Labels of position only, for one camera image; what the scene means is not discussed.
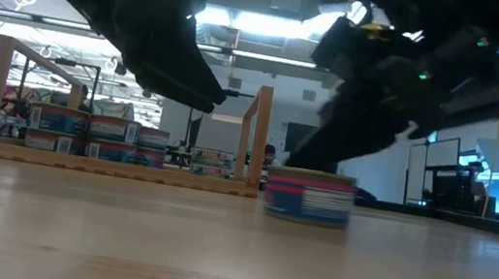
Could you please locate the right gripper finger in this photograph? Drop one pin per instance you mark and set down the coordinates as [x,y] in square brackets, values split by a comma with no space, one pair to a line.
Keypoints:
[322,145]
[370,112]

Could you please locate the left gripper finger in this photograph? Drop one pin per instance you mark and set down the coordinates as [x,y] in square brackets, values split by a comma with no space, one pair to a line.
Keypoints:
[163,90]
[164,49]

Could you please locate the blue salmon can gold lid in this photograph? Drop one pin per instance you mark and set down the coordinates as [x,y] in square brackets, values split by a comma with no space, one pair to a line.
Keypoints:
[55,142]
[111,151]
[154,138]
[59,120]
[114,129]
[308,201]
[151,157]

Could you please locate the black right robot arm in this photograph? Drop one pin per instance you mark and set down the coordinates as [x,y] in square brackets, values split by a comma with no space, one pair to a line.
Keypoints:
[466,23]

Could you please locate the black cabinet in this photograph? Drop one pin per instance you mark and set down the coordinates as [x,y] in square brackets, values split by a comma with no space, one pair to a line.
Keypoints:
[296,136]

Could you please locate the person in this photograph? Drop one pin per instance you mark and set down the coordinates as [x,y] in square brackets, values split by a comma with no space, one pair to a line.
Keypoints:
[270,151]

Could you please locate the black bag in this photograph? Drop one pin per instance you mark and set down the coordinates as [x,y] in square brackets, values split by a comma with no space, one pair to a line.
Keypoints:
[366,194]

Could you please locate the white board on stand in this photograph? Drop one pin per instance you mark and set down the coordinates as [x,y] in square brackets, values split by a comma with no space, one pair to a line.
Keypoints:
[442,161]

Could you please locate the long ceiling tube light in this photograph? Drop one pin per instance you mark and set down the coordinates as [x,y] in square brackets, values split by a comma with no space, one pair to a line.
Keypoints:
[266,57]

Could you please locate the black metal stand frame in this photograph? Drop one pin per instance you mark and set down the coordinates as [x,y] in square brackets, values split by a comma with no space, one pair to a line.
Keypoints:
[241,94]

